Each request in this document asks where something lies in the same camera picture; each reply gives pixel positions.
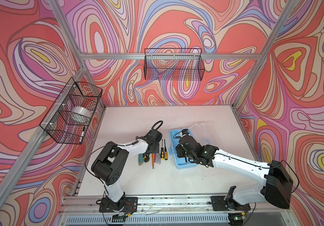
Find clear plastic box lid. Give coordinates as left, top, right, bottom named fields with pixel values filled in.
left=188, top=123, right=211, bottom=146

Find blue plastic tool box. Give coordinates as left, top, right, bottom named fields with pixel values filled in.
left=169, top=129, right=206, bottom=170

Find orange black screwdriver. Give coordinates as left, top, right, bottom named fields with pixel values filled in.
left=151, top=153, right=155, bottom=169

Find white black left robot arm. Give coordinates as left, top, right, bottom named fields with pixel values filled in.
left=91, top=129, right=162, bottom=203

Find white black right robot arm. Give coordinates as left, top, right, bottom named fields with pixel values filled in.
left=176, top=135, right=293, bottom=210

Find small yellow black screwdriver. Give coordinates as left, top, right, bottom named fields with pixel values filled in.
left=160, top=139, right=164, bottom=160

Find yellow black pliers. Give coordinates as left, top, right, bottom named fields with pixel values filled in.
left=143, top=153, right=150, bottom=163

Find teal utility knife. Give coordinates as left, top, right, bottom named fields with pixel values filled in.
left=138, top=153, right=144, bottom=166

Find black marker in basket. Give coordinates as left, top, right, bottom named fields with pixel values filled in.
left=79, top=127, right=85, bottom=144

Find grey tape roll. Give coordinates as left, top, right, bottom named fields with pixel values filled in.
left=70, top=106, right=91, bottom=124

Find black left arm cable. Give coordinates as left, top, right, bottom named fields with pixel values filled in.
left=150, top=121, right=164, bottom=133

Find clear handle screwdriver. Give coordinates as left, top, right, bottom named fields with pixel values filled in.
left=154, top=153, right=161, bottom=165

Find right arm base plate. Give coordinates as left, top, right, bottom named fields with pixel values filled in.
left=209, top=196, right=251, bottom=212

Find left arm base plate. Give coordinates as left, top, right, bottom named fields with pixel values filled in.
left=96, top=196, right=138, bottom=213

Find black wire basket back wall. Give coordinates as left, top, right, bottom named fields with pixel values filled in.
left=144, top=47, right=205, bottom=81

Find black wire basket wall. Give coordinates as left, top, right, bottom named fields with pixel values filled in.
left=40, top=78, right=103, bottom=145
left=144, top=47, right=205, bottom=81

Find black wire basket left wall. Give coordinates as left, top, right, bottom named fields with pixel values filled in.
left=40, top=78, right=103, bottom=145

